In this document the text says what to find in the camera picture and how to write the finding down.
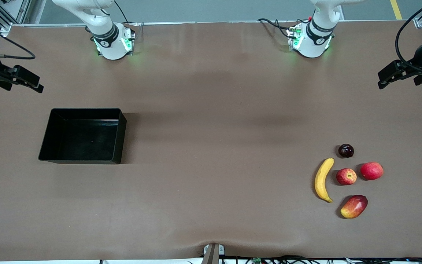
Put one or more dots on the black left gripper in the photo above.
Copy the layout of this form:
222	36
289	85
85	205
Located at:
415	65

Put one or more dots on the black plastic box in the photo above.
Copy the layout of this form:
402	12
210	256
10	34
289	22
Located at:
82	139

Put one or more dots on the red apple with yellow patch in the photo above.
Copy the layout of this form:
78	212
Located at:
346	176

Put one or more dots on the yellow banana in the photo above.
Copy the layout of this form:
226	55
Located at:
321	179

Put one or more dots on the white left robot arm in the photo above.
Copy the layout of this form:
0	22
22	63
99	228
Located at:
315	33

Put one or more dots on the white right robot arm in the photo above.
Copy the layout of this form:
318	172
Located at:
104	33

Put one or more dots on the yellow floor tape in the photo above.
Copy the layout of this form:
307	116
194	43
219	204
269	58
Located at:
396	9

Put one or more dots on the dark purple plum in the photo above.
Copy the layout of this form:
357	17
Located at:
345	150

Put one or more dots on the plain red apple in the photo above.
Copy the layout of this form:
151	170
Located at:
371	171

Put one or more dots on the red yellow mango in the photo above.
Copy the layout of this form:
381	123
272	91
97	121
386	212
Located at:
354	206

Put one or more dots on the brown table mat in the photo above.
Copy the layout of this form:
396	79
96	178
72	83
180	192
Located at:
196	201

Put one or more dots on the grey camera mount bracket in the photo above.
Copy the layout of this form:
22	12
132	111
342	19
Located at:
213	253

